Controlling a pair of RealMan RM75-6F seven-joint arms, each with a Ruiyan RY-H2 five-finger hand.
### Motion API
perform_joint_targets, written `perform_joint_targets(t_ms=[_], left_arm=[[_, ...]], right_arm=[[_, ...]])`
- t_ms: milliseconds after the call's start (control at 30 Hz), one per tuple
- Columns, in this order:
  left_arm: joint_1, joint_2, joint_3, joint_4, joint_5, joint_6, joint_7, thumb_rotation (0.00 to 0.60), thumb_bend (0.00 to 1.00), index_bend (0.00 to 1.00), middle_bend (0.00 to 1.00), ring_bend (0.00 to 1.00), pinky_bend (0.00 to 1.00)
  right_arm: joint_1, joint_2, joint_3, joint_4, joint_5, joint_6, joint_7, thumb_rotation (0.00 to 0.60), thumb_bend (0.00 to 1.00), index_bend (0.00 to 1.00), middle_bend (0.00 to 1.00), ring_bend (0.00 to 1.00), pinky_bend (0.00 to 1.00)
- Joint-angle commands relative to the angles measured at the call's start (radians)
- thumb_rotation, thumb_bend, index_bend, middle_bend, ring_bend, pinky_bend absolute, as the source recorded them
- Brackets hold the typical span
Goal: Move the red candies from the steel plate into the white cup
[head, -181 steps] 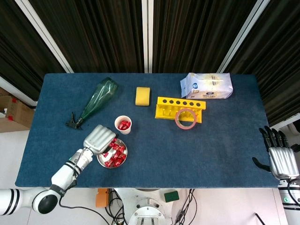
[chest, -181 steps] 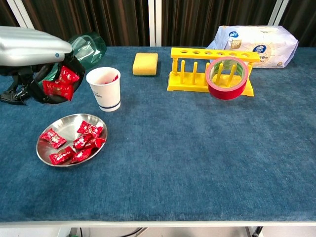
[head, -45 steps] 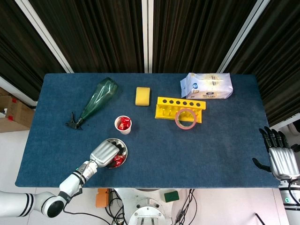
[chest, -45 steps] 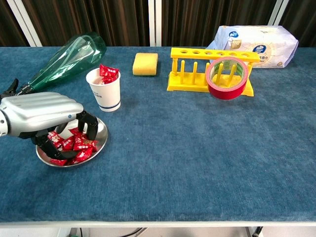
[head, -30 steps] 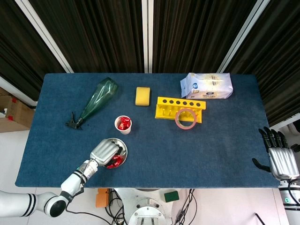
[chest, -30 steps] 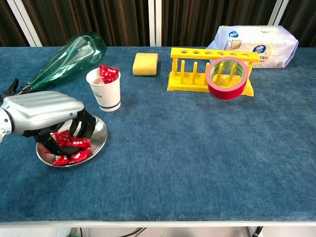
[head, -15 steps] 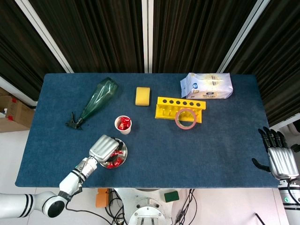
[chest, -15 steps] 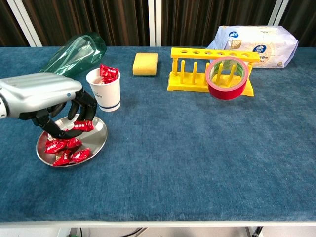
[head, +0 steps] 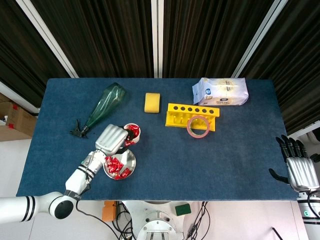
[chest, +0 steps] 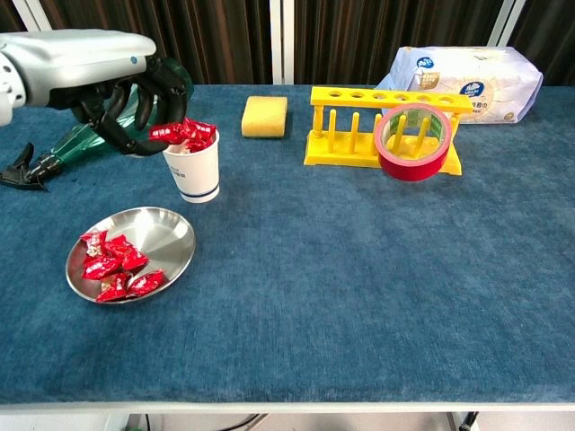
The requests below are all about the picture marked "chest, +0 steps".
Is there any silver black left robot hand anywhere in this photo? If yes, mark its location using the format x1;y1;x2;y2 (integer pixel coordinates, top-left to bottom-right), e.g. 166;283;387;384
17;29;189;158

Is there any red candy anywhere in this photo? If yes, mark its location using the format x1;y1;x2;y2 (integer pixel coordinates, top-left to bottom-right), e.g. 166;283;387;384
183;119;217;143
80;255;124;281
79;230;111;258
128;268;167;296
94;273;132;303
179;136;212;154
149;123;185;145
120;249;150;272
103;235;136;259

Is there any round steel plate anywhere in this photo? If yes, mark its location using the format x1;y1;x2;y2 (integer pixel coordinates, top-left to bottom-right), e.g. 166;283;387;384
66;206;198;304

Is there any white paper cup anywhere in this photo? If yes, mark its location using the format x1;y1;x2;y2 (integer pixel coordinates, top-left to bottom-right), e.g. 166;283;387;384
161;129;221;204

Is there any green plastic spray bottle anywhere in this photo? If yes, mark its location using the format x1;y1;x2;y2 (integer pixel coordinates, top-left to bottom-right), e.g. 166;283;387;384
0;57;195;192

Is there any dark pleated curtain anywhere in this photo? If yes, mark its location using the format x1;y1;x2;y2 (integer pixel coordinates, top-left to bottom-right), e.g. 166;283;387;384
294;0;509;86
0;0;28;35
507;0;575;86
40;0;274;85

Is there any yellow sponge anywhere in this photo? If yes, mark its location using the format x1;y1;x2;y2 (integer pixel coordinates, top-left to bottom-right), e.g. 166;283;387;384
241;95;288;139

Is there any yellow test tube rack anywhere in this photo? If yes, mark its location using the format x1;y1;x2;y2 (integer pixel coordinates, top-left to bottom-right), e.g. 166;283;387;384
303;85;474;177

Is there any blue table cloth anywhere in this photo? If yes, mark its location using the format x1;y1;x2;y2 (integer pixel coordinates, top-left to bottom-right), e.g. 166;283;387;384
0;84;575;404

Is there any red tape roll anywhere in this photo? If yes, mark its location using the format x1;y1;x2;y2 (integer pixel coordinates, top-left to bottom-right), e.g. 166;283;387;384
375;102;453;183

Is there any tissue pack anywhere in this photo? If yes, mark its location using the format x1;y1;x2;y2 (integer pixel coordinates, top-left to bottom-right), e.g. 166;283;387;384
375;45;544;126

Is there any white frame post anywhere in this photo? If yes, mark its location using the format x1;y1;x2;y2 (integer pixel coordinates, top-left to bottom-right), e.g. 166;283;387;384
11;0;53;33
487;0;526;48
269;0;296;85

